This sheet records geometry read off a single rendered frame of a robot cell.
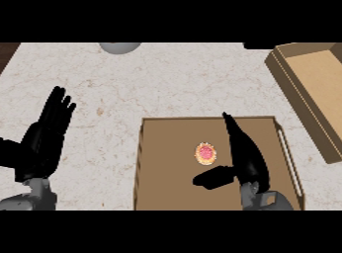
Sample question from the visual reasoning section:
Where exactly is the brown wooden tray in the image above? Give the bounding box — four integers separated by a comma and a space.
134, 115, 307, 211

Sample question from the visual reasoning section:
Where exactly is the pink frosted cupcake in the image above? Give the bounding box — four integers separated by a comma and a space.
193, 141, 218, 166

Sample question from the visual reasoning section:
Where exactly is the grey round bowl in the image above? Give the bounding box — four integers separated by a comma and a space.
98, 42, 144, 55

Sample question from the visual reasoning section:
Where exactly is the open cardboard box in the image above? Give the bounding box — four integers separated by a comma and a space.
266, 42, 342, 165

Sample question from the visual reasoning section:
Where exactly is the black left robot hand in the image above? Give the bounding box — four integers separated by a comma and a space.
0, 85, 78, 183

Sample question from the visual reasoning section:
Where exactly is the black appliance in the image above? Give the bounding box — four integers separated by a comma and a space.
243, 42, 280, 50

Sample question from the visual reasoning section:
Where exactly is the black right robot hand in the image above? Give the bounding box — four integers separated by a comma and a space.
192, 112, 273, 195

